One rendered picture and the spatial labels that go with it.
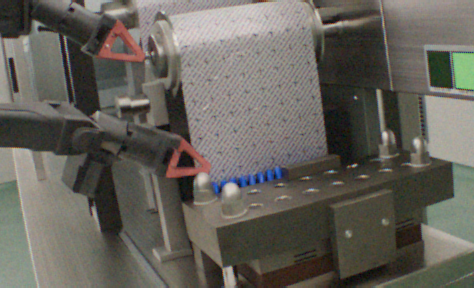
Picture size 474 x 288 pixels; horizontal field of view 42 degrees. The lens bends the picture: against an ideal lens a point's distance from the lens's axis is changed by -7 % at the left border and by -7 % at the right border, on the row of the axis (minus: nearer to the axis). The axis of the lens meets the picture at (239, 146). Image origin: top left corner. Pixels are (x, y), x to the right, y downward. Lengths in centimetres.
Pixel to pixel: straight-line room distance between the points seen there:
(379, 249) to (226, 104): 33
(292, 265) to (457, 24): 41
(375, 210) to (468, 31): 29
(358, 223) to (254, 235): 15
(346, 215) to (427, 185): 16
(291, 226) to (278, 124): 24
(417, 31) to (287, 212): 34
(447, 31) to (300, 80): 29
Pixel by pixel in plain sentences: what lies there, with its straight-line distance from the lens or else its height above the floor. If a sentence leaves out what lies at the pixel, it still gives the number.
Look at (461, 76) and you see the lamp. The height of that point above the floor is 118.
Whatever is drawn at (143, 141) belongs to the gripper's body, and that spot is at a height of 113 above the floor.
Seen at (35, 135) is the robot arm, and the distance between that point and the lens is 90.
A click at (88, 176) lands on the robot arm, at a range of 100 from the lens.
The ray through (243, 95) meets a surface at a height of 117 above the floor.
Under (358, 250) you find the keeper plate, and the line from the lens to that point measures 95.
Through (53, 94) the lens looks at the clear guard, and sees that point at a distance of 204.
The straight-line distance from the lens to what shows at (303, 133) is 112.
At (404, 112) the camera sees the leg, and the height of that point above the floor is 105.
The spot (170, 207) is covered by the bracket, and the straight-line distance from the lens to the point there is 114.
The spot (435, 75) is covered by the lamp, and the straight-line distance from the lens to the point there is 97.
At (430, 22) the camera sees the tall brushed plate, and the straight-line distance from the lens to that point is 98.
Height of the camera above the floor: 130
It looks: 11 degrees down
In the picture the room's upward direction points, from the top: 8 degrees counter-clockwise
